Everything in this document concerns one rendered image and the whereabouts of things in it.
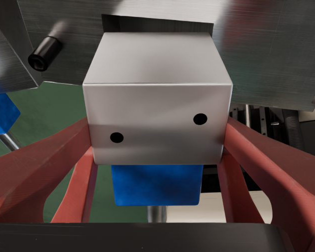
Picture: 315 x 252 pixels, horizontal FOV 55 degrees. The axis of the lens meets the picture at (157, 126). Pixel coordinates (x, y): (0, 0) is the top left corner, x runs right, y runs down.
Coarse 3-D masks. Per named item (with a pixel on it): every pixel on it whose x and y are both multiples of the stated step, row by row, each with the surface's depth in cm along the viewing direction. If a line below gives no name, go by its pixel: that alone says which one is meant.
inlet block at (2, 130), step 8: (0, 96) 26; (0, 104) 26; (8, 104) 27; (0, 112) 26; (8, 112) 26; (16, 112) 27; (0, 120) 26; (8, 120) 26; (0, 128) 26; (8, 128) 26; (0, 136) 28; (8, 136) 28; (8, 144) 29; (16, 144) 29
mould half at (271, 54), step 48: (48, 0) 14; (96, 0) 14; (144, 0) 14; (192, 0) 13; (240, 0) 13; (288, 0) 12; (96, 48) 16; (240, 48) 14; (288, 48) 14; (240, 96) 16; (288, 96) 16
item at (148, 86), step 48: (144, 48) 12; (192, 48) 12; (96, 96) 10; (144, 96) 10; (192, 96) 10; (96, 144) 11; (144, 144) 11; (192, 144) 11; (144, 192) 15; (192, 192) 15
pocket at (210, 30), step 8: (104, 16) 15; (112, 16) 16; (120, 16) 17; (128, 16) 17; (104, 24) 15; (112, 24) 16; (120, 24) 18; (128, 24) 17; (136, 24) 17; (144, 24) 17; (152, 24) 17; (160, 24) 17; (168, 24) 17; (176, 24) 17; (184, 24) 17; (192, 24) 17; (200, 24) 17; (208, 24) 17; (104, 32) 15
